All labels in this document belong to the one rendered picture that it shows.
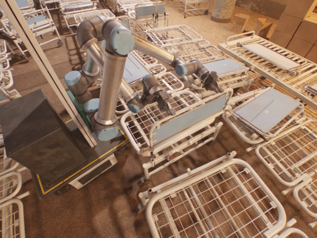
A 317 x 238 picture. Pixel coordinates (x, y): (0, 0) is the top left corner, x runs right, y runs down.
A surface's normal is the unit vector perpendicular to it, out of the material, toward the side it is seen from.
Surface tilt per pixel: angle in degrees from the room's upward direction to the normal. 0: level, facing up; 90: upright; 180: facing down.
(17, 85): 0
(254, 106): 5
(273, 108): 5
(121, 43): 83
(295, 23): 90
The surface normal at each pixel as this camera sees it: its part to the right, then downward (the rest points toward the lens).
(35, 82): 0.00, -0.64
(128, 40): 0.57, 0.55
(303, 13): -0.78, 0.48
